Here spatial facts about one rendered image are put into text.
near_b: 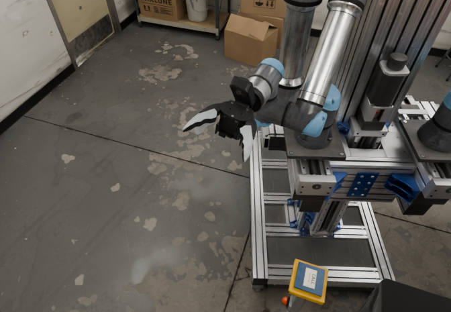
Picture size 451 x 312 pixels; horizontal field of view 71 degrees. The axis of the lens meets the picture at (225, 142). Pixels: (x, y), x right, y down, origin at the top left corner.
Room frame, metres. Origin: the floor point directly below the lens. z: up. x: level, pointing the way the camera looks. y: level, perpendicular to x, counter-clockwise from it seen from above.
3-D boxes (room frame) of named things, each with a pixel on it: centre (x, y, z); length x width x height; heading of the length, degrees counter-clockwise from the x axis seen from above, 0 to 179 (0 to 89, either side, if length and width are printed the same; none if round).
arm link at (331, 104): (0.89, -0.34, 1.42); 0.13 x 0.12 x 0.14; 62
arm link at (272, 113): (0.71, -0.12, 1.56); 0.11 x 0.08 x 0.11; 62
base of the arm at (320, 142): (0.89, -0.35, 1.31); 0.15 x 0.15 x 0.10
